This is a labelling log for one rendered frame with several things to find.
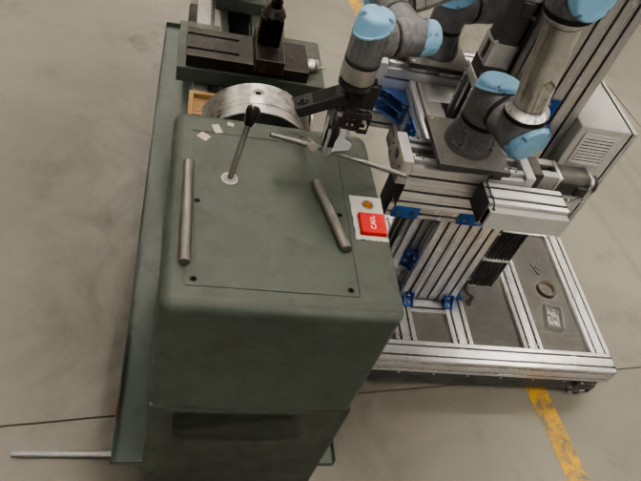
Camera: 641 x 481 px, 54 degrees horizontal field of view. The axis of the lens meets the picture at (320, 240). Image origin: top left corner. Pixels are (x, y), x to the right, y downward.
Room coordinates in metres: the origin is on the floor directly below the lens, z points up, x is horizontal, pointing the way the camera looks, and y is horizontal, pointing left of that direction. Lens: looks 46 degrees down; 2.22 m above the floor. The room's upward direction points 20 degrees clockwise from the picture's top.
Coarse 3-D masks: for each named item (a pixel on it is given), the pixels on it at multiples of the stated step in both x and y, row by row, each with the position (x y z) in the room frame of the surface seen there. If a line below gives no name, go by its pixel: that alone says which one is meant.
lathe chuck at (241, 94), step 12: (240, 84) 1.39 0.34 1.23; (252, 84) 1.39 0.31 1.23; (264, 84) 1.41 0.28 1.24; (216, 96) 1.35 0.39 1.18; (228, 96) 1.34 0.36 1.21; (240, 96) 1.34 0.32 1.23; (252, 96) 1.34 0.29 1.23; (264, 96) 1.36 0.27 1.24; (276, 96) 1.38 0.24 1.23; (288, 96) 1.42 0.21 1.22; (204, 108) 1.34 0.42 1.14; (216, 108) 1.31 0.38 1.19; (288, 108) 1.37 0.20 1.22; (300, 120) 1.37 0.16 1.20
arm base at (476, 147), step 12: (456, 120) 1.59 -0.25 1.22; (456, 132) 1.55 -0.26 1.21; (468, 132) 1.54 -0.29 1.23; (480, 132) 1.54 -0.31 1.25; (456, 144) 1.53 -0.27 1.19; (468, 144) 1.53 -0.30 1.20; (480, 144) 1.53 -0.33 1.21; (492, 144) 1.58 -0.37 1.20; (468, 156) 1.52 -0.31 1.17; (480, 156) 1.53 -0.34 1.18
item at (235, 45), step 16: (192, 32) 1.93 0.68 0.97; (208, 32) 1.97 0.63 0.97; (224, 32) 2.00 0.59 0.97; (192, 48) 1.85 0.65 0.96; (208, 48) 1.88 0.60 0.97; (224, 48) 1.91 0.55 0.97; (240, 48) 1.95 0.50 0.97; (288, 48) 2.06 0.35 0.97; (304, 48) 2.09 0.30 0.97; (192, 64) 1.81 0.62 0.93; (208, 64) 1.82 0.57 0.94; (224, 64) 1.84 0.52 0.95; (240, 64) 1.86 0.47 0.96; (288, 64) 1.96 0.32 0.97; (304, 64) 1.99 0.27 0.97; (288, 80) 1.92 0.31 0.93; (304, 80) 1.94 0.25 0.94
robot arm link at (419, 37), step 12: (396, 12) 1.25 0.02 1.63; (408, 12) 1.25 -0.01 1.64; (408, 24) 1.20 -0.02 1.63; (420, 24) 1.22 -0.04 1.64; (432, 24) 1.24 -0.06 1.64; (408, 36) 1.18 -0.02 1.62; (420, 36) 1.20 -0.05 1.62; (432, 36) 1.21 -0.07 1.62; (408, 48) 1.18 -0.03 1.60; (420, 48) 1.19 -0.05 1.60; (432, 48) 1.21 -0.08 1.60
